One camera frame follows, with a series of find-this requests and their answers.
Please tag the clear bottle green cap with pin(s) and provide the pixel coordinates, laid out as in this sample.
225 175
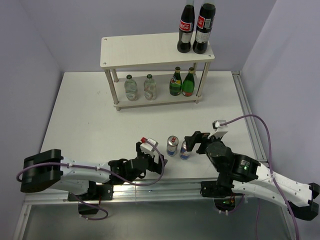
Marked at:
150 88
131 88

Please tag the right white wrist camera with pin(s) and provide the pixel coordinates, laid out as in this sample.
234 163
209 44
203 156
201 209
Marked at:
220 128

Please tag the right cola bottle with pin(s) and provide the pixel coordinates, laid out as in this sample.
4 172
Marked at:
204 26

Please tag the left cola bottle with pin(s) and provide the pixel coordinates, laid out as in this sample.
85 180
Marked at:
186 27

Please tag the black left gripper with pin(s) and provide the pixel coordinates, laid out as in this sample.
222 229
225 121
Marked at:
154 166

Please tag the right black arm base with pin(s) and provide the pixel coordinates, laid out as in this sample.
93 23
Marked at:
225 201

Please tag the cola bottle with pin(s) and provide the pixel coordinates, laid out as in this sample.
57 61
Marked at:
186 27
204 26

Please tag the silver blue can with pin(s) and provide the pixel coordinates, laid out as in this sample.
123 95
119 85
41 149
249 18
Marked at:
184 154
172 145

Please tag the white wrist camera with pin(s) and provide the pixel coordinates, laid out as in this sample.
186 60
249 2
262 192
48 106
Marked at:
220 128
148 146

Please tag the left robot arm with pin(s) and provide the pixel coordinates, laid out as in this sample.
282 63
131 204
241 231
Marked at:
89 182

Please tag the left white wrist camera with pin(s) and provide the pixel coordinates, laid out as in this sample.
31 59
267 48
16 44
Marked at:
148 146

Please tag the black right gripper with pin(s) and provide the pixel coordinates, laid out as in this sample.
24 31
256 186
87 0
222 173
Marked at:
196 138

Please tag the white two-tier shelf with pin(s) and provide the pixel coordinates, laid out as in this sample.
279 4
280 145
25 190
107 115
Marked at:
155 54

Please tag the green glass bottle red label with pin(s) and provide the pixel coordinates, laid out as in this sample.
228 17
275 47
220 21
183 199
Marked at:
188 84

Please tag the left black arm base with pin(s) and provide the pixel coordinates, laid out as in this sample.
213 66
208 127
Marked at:
96 192

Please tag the green glass bottle yellow label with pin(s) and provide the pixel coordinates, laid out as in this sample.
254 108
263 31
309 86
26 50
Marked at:
175 84

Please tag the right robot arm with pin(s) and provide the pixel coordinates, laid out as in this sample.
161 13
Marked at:
240 174

